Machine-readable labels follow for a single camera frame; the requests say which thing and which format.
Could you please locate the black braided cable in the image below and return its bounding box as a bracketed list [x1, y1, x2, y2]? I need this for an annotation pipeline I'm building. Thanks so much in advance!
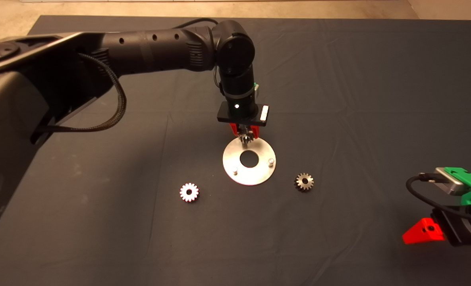
[41, 54, 127, 133]

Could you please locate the black camera cable with plug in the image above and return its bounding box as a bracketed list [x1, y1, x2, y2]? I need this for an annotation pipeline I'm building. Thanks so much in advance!
[405, 172, 471, 224]

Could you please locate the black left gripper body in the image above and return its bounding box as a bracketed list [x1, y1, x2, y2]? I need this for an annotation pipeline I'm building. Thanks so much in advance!
[216, 95, 269, 127]

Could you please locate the dark grey table cloth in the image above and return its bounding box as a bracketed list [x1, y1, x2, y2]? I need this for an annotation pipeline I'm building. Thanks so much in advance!
[0, 15, 471, 286]

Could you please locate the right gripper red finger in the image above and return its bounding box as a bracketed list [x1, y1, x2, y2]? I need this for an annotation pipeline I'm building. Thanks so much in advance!
[402, 218, 445, 244]

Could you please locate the small steel gear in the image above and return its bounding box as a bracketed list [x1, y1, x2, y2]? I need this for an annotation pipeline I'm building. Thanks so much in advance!
[239, 126, 254, 144]
[180, 183, 200, 203]
[294, 173, 315, 193]

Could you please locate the round metal carrier plate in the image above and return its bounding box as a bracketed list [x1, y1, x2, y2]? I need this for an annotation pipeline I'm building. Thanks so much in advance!
[222, 137, 276, 186]

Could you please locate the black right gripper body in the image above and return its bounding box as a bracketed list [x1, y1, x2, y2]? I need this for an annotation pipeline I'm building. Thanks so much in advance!
[430, 207, 471, 247]

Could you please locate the thin black cable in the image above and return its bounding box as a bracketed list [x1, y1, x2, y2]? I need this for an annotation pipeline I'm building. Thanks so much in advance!
[174, 18, 219, 30]

